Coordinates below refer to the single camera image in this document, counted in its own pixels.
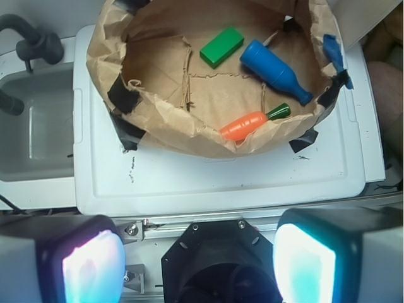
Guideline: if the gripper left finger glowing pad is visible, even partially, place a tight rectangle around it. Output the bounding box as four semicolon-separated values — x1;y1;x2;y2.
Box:
1;215;126;302

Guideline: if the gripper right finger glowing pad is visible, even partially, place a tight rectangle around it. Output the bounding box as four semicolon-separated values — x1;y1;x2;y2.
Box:
273;207;403;302

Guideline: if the orange toy carrot green stem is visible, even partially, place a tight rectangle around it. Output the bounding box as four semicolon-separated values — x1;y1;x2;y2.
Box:
219;103;291;141

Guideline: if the white plastic tray lid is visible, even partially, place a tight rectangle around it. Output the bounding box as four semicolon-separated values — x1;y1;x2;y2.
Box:
73;26;385;217

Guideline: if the grey toy sink basin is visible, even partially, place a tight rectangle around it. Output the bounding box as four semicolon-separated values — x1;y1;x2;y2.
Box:
1;63;74;182

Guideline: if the dark grey toy faucet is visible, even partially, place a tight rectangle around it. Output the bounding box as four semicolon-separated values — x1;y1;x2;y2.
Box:
0;13;65;116

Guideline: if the blue toy bottle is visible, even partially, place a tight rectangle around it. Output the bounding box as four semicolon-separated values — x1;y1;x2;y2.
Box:
240;40;313;106

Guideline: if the brown paper bag basket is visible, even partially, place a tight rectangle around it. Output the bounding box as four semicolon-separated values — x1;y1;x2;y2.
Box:
86;1;340;158

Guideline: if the green rectangular block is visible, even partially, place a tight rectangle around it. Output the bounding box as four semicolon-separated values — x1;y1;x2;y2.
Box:
199;27;244;69

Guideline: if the metal corner bracket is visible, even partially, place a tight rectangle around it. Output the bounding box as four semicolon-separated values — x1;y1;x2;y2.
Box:
123;264;145;295

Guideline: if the black octagonal mount plate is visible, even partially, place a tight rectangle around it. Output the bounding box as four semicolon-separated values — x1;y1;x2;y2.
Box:
161;220;283;302

